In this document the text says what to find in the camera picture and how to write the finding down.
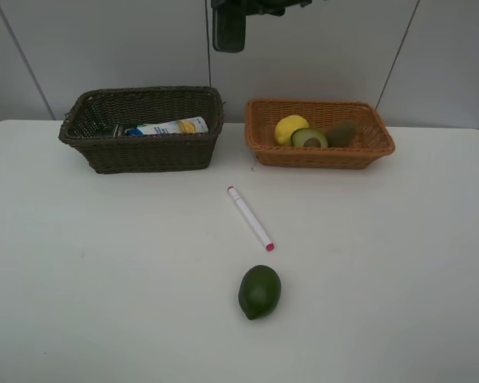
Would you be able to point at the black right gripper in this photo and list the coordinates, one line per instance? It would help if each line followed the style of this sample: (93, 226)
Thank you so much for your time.
(255, 7)

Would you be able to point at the white pink-tipped marker pen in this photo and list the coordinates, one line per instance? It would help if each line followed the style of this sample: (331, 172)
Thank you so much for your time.
(250, 219)

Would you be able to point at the brown kiwi fruit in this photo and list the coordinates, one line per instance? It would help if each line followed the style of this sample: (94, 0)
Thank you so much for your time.
(341, 135)

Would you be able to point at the dark brown wicker basket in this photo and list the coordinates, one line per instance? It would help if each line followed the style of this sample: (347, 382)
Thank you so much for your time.
(151, 105)

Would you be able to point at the white blue shampoo bottle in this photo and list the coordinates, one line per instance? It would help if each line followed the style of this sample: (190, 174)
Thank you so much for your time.
(191, 125)

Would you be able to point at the dark green square bottle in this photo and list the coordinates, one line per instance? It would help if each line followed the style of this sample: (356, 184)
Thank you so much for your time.
(107, 131)

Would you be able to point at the orange wicker basket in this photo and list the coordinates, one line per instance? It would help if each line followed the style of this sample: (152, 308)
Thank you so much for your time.
(371, 142)

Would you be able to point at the halved avocado with pit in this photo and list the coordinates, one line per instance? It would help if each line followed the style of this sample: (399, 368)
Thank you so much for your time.
(309, 138)

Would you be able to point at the dark green lime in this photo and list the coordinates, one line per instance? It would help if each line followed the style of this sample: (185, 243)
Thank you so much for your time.
(259, 292)

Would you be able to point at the yellow lemon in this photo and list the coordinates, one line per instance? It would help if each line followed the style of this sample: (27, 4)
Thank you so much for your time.
(287, 126)

